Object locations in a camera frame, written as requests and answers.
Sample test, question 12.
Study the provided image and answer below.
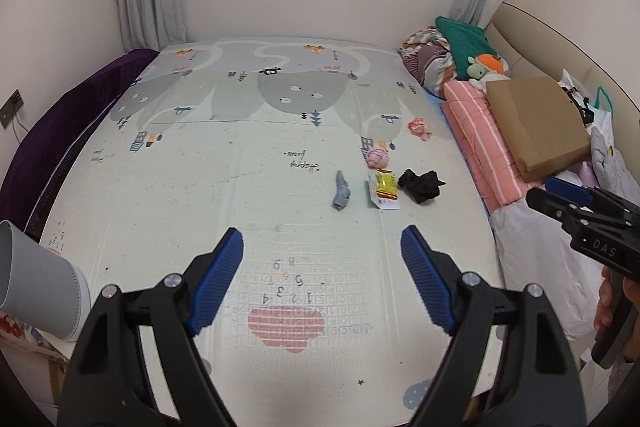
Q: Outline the beige padded headboard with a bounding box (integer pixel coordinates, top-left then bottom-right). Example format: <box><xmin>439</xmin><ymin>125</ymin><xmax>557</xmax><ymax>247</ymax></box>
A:
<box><xmin>485</xmin><ymin>2</ymin><xmax>640</xmax><ymax>142</ymax></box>

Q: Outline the cardboard box with red print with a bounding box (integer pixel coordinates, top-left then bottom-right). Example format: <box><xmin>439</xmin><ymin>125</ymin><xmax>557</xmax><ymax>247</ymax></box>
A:
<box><xmin>0</xmin><ymin>312</ymin><xmax>71</xmax><ymax>408</ymax></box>

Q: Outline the yellow snack packet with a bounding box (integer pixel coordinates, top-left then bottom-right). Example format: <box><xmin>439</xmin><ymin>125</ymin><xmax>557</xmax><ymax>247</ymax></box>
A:
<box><xmin>372</xmin><ymin>170</ymin><xmax>399</xmax><ymax>202</ymax></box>

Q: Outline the pink garment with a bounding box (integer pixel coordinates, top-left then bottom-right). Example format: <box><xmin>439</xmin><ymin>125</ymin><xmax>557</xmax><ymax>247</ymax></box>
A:
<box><xmin>580</xmin><ymin>161</ymin><xmax>601</xmax><ymax>188</ymax></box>

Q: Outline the brown cardboard box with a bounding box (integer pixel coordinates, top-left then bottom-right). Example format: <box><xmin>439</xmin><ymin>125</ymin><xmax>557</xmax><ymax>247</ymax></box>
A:
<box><xmin>486</xmin><ymin>76</ymin><xmax>592</xmax><ymax>182</ymax></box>

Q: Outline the grey puffer jacket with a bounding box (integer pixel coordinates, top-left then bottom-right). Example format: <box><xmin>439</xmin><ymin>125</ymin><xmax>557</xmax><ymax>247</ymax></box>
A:
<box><xmin>590</xmin><ymin>125</ymin><xmax>640</xmax><ymax>192</ymax></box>

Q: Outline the printed play mat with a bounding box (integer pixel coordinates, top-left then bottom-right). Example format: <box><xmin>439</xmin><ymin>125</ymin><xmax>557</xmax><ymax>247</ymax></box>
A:
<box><xmin>37</xmin><ymin>38</ymin><xmax>506</xmax><ymax>413</ymax></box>

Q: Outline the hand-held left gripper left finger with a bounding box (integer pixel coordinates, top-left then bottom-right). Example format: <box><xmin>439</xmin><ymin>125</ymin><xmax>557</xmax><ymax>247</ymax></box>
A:
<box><xmin>57</xmin><ymin>227</ymin><xmax>245</xmax><ymax>427</ymax></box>

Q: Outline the white printed leaflet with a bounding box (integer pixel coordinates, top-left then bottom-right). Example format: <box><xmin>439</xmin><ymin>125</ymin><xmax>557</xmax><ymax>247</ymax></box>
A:
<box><xmin>367</xmin><ymin>172</ymin><xmax>402</xmax><ymax>210</ymax></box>

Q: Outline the blue bed sheet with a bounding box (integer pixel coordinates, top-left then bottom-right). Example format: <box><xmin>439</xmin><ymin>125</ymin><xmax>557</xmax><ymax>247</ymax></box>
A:
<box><xmin>425</xmin><ymin>87</ymin><xmax>453</xmax><ymax>122</ymax></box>

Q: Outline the black cloth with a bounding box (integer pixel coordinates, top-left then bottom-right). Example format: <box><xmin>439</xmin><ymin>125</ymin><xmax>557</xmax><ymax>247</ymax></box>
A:
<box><xmin>397</xmin><ymin>168</ymin><xmax>447</xmax><ymax>205</ymax></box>

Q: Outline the patterned blanket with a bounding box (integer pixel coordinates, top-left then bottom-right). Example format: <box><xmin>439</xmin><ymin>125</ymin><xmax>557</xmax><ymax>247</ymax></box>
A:
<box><xmin>398</xmin><ymin>26</ymin><xmax>508</xmax><ymax>98</ymax></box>

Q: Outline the green orange plush toy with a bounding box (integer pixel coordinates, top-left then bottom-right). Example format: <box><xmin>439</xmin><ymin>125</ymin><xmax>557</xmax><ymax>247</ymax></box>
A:
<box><xmin>466</xmin><ymin>53</ymin><xmax>508</xmax><ymax>82</ymax></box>

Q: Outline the pink floral cloth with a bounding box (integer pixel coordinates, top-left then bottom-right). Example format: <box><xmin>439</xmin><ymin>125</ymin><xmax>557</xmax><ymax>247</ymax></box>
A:
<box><xmin>407</xmin><ymin>117</ymin><xmax>433</xmax><ymax>142</ymax></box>

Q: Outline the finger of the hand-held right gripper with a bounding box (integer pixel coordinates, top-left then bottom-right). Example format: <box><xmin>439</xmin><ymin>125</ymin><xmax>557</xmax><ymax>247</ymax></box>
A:
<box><xmin>526</xmin><ymin>187</ymin><xmax>640</xmax><ymax>235</ymax></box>
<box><xmin>544</xmin><ymin>177</ymin><xmax>608</xmax><ymax>206</ymax></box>

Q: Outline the grey sock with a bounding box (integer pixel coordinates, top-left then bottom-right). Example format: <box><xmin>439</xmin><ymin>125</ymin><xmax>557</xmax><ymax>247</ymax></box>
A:
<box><xmin>332</xmin><ymin>170</ymin><xmax>352</xmax><ymax>211</ymax></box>

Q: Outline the person's right hand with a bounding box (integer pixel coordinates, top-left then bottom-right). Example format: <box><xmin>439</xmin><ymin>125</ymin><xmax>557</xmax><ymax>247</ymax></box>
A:
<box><xmin>594</xmin><ymin>266</ymin><xmax>617</xmax><ymax>335</ymax></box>

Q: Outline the pink striped quilt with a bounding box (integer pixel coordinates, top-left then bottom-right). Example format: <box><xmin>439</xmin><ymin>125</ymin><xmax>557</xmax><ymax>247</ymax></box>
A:
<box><xmin>442</xmin><ymin>79</ymin><xmax>543</xmax><ymax>212</ymax></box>

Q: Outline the purple velvet cushion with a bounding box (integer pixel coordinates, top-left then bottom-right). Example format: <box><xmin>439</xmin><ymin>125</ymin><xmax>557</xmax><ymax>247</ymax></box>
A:
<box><xmin>0</xmin><ymin>48</ymin><xmax>160</xmax><ymax>240</ymax></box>

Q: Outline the grey round waste bin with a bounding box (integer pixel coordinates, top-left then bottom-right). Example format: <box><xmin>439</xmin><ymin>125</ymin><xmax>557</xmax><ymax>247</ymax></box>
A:
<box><xmin>0</xmin><ymin>219</ymin><xmax>92</xmax><ymax>342</ymax></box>

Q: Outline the white plastic bag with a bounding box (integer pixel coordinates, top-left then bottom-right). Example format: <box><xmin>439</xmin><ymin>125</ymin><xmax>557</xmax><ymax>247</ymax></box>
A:
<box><xmin>557</xmin><ymin>68</ymin><xmax>613</xmax><ymax>142</ymax></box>

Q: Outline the teal handled bag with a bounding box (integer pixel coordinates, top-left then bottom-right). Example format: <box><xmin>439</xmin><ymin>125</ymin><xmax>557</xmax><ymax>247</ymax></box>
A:
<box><xmin>592</xmin><ymin>86</ymin><xmax>616</xmax><ymax>112</ymax></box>

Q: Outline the green knitted cloth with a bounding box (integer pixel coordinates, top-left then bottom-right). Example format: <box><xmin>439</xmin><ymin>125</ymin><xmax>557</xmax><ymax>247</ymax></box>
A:
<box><xmin>434</xmin><ymin>16</ymin><xmax>501</xmax><ymax>68</ymax></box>

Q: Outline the dark wall socket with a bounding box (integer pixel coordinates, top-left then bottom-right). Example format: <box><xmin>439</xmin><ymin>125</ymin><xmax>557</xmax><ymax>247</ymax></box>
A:
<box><xmin>0</xmin><ymin>89</ymin><xmax>23</xmax><ymax>129</ymax></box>

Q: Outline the pink rolled cloth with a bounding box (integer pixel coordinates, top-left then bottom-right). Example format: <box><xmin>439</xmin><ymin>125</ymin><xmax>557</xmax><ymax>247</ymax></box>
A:
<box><xmin>365</xmin><ymin>146</ymin><xmax>392</xmax><ymax>170</ymax></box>

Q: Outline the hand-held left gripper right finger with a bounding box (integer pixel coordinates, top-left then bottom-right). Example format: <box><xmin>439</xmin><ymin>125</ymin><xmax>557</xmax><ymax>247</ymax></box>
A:
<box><xmin>401</xmin><ymin>225</ymin><xmax>587</xmax><ymax>427</ymax></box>

